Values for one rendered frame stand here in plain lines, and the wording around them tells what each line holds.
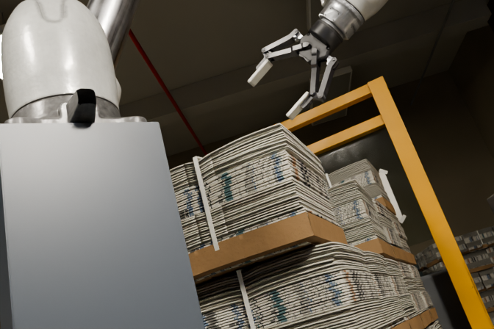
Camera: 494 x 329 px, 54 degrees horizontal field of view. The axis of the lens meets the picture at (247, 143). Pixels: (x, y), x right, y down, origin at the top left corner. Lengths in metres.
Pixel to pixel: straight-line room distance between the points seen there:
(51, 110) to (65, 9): 0.18
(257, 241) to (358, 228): 0.63
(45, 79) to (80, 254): 0.26
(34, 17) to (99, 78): 0.13
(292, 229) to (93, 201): 0.40
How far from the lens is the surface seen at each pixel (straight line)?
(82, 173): 0.62
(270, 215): 0.90
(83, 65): 0.73
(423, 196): 2.61
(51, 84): 0.71
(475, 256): 6.66
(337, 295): 0.91
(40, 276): 0.58
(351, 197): 1.51
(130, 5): 1.13
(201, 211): 0.97
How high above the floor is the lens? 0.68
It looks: 22 degrees up
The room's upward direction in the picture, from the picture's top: 16 degrees counter-clockwise
